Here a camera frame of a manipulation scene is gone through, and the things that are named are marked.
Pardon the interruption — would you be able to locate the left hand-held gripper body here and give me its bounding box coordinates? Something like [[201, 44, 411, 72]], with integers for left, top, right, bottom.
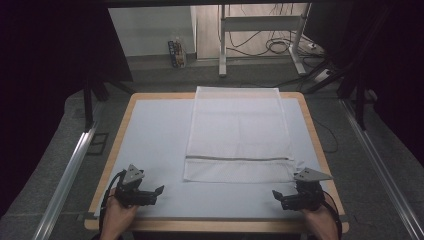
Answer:
[[114, 163, 148, 208]]

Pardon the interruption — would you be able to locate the white mesh laundry bag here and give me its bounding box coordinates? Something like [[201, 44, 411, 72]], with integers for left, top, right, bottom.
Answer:
[[182, 85, 296, 184]]

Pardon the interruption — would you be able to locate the long black floor cable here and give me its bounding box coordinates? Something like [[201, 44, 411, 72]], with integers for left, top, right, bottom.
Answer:
[[276, 75, 314, 90]]

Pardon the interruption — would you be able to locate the aluminium rail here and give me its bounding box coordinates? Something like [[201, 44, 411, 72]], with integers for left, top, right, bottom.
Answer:
[[31, 121, 101, 240], [339, 99, 424, 240]]

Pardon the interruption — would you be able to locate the black metal stand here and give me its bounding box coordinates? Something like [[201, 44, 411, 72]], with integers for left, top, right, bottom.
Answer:
[[82, 78, 135, 133], [301, 58, 368, 132]]

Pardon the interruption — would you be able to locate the bundle of black cables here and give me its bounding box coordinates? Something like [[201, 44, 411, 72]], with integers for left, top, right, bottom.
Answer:
[[226, 29, 303, 58]]

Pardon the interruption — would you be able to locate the wooden framed work board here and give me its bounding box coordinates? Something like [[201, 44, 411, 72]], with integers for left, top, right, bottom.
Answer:
[[94, 98, 334, 220]]

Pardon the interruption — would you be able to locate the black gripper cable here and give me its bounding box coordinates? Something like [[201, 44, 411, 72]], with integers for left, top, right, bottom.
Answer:
[[320, 189, 344, 236], [98, 169, 128, 234]]

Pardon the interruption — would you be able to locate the pack of bottles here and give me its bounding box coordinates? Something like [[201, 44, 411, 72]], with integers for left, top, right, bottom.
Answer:
[[167, 39, 187, 69]]

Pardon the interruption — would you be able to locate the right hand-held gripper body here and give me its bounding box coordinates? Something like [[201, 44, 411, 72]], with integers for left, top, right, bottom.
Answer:
[[293, 167, 334, 212]]

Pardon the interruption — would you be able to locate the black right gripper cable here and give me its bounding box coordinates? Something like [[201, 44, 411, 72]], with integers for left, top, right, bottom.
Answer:
[[320, 189, 344, 236]]

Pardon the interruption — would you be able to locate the black curtain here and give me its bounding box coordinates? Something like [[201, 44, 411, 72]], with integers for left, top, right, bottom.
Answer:
[[304, 0, 424, 168], [0, 0, 134, 218]]

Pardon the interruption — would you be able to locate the white metal desk frame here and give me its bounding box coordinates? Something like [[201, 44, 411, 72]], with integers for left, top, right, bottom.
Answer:
[[218, 3, 313, 78]]

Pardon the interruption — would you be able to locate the person's right hand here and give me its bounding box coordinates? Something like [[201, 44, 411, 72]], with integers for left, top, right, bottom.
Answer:
[[301, 199, 339, 240]]

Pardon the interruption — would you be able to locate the person's left hand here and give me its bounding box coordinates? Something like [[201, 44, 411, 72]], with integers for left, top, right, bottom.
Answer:
[[99, 188, 139, 240]]

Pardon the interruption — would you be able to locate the thin black floor cable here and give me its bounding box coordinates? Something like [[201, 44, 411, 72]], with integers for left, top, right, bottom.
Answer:
[[311, 116, 340, 155]]

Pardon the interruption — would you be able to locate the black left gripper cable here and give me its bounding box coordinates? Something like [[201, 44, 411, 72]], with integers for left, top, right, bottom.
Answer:
[[98, 169, 128, 234]]

